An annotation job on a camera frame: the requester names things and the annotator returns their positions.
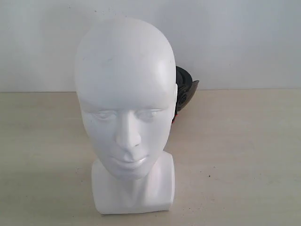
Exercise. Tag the black helmet with tinted visor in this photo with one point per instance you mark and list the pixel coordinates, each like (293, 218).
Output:
(186, 89)

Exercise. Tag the white mannequin head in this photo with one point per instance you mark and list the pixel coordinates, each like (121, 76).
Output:
(126, 86)

